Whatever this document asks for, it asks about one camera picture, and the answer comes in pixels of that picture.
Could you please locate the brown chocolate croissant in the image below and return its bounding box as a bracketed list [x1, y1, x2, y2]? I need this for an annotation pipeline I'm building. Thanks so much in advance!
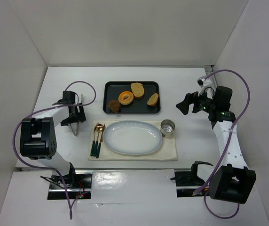
[108, 99, 121, 113]

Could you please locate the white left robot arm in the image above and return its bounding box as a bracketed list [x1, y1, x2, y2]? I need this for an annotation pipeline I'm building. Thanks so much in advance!
[20, 91, 86, 185]

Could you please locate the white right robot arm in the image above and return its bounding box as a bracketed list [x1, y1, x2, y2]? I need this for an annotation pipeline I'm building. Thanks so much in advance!
[176, 87, 256, 204]

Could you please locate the small bread slice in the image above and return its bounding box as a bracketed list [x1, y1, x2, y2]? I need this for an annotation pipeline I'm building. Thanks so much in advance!
[147, 93, 159, 106]

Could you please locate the large bread slice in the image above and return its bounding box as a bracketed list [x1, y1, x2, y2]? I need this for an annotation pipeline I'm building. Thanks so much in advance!
[130, 82, 145, 99]

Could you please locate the stainless steel cup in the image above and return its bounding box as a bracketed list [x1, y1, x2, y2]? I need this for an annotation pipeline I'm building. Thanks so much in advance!
[160, 119, 175, 138]

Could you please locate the black baking tray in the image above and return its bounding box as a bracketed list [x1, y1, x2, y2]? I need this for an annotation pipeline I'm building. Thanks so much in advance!
[103, 81, 161, 114]

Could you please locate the orange bagel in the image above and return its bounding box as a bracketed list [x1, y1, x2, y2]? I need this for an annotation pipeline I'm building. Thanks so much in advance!
[118, 91, 134, 105]

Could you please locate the light blue oval plate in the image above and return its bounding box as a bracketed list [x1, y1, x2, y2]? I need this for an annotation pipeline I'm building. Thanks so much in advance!
[103, 121, 162, 155]

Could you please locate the gold spoon green handle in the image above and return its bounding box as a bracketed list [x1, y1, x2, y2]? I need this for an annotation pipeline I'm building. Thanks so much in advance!
[93, 124, 104, 157]

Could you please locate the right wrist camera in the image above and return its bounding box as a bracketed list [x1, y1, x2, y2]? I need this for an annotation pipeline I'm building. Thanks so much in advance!
[197, 76, 212, 96]

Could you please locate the gold fork green handle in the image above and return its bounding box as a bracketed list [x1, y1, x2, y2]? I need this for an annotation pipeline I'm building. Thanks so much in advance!
[90, 123, 99, 156]

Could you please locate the gold knife green handle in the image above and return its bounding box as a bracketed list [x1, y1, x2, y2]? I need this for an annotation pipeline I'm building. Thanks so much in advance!
[97, 124, 106, 154]

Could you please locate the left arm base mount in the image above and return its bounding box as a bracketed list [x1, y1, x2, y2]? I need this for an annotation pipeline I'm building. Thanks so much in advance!
[40, 170, 93, 200]

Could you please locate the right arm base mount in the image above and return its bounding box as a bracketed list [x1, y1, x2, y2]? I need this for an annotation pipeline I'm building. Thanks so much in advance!
[170, 169, 208, 198]

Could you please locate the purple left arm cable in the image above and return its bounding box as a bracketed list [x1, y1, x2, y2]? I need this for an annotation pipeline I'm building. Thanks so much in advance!
[12, 81, 97, 220]

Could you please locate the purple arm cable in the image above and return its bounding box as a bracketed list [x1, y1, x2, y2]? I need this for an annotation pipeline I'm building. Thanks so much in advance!
[192, 69, 251, 219]
[12, 81, 97, 220]

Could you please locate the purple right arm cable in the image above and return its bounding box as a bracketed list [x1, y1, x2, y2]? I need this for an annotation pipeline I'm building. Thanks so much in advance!
[192, 69, 251, 219]

